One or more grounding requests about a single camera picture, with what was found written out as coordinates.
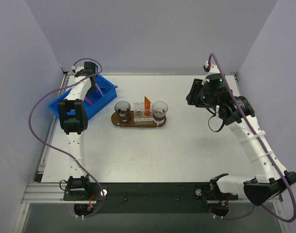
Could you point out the clear textured acrylic holder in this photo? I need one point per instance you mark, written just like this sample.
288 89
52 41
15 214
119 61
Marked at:
139 117

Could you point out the blue plastic divided bin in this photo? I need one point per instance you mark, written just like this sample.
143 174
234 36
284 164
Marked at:
99 101

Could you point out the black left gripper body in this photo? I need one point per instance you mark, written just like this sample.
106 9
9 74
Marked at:
94 81

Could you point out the orange toothpaste tube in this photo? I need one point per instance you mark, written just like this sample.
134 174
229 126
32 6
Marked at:
147 107

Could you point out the pink toothpaste tube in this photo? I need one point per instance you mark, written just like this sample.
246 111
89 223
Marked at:
89 101

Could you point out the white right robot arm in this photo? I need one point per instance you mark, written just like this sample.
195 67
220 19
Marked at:
271 177

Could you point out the blue tinted glass cup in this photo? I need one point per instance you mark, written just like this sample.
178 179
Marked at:
122 108

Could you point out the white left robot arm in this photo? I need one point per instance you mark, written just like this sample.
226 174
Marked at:
73 121

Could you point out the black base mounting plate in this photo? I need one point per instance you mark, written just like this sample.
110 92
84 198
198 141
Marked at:
146 198

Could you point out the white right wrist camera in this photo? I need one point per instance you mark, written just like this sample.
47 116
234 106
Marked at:
211 69

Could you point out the brown wooden oval tray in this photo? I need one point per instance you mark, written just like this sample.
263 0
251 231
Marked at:
132 124

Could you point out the clear glass cup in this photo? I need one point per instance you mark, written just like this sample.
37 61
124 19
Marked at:
159 110

